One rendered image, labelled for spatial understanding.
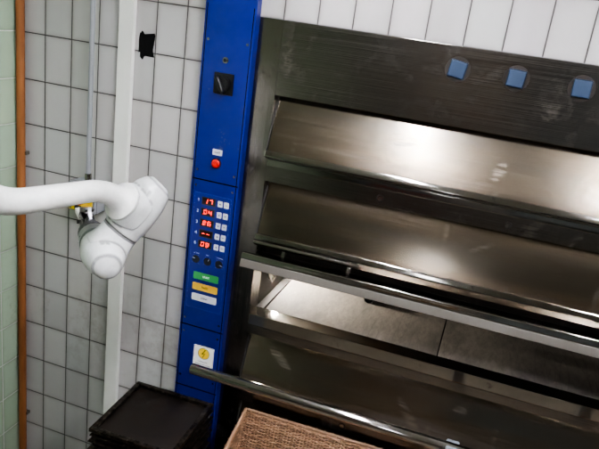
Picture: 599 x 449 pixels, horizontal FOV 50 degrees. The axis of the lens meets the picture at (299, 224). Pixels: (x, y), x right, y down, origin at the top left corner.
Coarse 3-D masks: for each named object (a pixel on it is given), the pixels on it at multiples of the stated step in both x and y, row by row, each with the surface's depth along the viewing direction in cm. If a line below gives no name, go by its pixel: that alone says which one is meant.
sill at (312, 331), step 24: (264, 312) 211; (312, 336) 204; (336, 336) 202; (360, 336) 204; (384, 360) 198; (408, 360) 195; (432, 360) 195; (480, 384) 190; (504, 384) 188; (528, 384) 189; (552, 408) 185; (576, 408) 183
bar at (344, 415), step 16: (192, 368) 176; (208, 368) 176; (240, 384) 172; (256, 384) 171; (288, 400) 168; (304, 400) 167; (336, 416) 165; (352, 416) 164; (384, 432) 162; (400, 432) 160; (416, 432) 160; (432, 448) 159; (448, 448) 157; (464, 448) 157
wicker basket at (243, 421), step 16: (256, 416) 213; (272, 416) 212; (240, 432) 212; (256, 432) 214; (272, 432) 213; (288, 432) 211; (304, 432) 210; (320, 432) 208; (224, 448) 201; (240, 448) 216; (256, 448) 214; (272, 448) 212; (288, 448) 211; (304, 448) 210; (320, 448) 209; (336, 448) 207; (368, 448) 204
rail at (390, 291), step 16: (256, 256) 187; (304, 272) 183; (320, 272) 182; (368, 288) 178; (384, 288) 177; (432, 304) 173; (448, 304) 172; (496, 320) 169; (512, 320) 168; (560, 336) 165; (576, 336) 164
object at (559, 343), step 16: (272, 256) 202; (272, 272) 186; (288, 272) 184; (336, 272) 196; (336, 288) 180; (352, 288) 179; (400, 288) 191; (400, 304) 176; (416, 304) 174; (464, 304) 186; (464, 320) 171; (480, 320) 170; (528, 320) 181; (528, 336) 167; (544, 336) 166; (592, 336) 176; (576, 352) 164; (592, 352) 163
